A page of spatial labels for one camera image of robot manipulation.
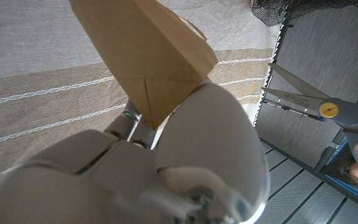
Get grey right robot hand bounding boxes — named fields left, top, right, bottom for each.
left=0, top=78, right=272, bottom=224

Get brown paper bag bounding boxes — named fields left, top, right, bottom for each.
left=69, top=0, right=219, bottom=130

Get grey orange-handled scissors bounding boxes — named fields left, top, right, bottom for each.
left=261, top=63, right=358, bottom=184

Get black mesh netting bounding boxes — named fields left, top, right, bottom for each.
left=251, top=0, right=358, bottom=27

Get striped beige curtain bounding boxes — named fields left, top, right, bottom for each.
left=0, top=0, right=281, bottom=200

